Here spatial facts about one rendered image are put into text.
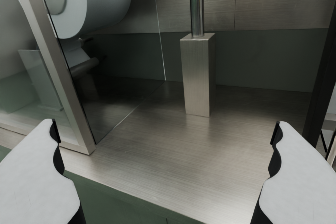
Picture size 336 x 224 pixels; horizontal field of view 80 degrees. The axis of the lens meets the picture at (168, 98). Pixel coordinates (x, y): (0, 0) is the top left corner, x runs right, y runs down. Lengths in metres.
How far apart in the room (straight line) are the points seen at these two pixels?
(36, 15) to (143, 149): 0.42
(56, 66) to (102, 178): 0.30
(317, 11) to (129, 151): 0.74
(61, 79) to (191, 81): 0.38
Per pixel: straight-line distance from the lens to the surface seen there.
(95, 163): 0.63
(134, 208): 0.64
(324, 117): 0.46
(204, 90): 0.67
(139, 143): 0.65
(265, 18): 0.85
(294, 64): 0.90
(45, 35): 0.53
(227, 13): 0.86
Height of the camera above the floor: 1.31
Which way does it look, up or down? 28 degrees down
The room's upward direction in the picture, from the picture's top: 7 degrees counter-clockwise
